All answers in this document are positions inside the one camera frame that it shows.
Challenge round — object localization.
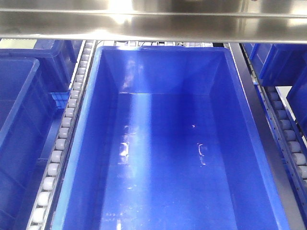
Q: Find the steel shelf crossbar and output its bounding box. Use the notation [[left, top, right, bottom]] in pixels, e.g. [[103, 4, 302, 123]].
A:
[[0, 0, 307, 44]]

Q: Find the large blue plastic bin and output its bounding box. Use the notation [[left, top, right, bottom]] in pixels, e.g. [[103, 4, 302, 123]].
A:
[[52, 46, 290, 230]]

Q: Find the blue bin left rear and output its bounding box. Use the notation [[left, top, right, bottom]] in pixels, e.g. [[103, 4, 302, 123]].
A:
[[0, 38, 83, 92]]

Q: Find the blue bin left neighbour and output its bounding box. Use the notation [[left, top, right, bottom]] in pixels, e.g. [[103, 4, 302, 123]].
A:
[[0, 57, 57, 230]]

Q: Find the blue bin neighbour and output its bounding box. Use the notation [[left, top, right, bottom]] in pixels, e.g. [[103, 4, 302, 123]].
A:
[[287, 70, 307, 137], [0, 57, 57, 230]]

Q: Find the blue bin right rear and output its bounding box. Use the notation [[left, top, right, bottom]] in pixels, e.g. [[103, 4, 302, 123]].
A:
[[243, 43, 307, 87]]

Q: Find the right white roller track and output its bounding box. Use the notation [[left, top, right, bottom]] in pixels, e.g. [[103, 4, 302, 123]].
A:
[[239, 43, 307, 192]]

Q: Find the white roller track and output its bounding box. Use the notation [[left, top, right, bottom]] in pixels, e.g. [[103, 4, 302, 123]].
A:
[[239, 43, 307, 192], [26, 40, 97, 230]]

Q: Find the blue bin right neighbour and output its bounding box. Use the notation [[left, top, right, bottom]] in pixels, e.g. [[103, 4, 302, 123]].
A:
[[287, 70, 307, 137]]

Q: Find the left white roller track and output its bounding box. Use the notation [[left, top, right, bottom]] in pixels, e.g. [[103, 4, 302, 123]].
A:
[[26, 40, 97, 230]]

